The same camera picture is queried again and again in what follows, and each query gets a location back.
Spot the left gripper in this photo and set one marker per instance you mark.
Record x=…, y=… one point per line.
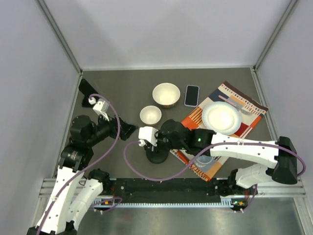
x=113, y=123

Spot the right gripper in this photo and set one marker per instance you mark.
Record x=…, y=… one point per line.
x=158, y=134

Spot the black round-base phone holder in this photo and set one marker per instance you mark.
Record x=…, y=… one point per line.
x=157, y=154

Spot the phone with lilac case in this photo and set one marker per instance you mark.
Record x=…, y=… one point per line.
x=191, y=96

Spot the black wedge phone stand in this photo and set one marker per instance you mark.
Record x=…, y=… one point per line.
x=85, y=102

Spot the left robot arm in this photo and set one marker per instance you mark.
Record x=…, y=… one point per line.
x=65, y=211

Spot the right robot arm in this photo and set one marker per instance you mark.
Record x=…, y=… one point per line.
x=273, y=160

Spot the small cream bowl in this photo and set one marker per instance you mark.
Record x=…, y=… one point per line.
x=150, y=115

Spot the large green bowl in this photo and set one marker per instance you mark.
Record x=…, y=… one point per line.
x=166, y=94

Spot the grey cup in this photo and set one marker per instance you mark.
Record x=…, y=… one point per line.
x=203, y=160

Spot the orange patterned cloth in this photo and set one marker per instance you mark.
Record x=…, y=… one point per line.
x=194, y=120

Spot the white plate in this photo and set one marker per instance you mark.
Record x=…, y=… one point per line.
x=221, y=117

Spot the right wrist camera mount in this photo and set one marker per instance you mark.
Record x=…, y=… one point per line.
x=146, y=135

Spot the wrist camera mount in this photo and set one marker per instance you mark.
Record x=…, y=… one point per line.
x=100, y=107
x=146, y=135

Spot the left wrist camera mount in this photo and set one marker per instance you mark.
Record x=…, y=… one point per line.
x=100, y=107

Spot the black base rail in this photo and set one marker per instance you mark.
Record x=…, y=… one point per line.
x=181, y=190

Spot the pink handled fork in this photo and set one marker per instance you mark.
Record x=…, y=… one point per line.
x=240, y=105

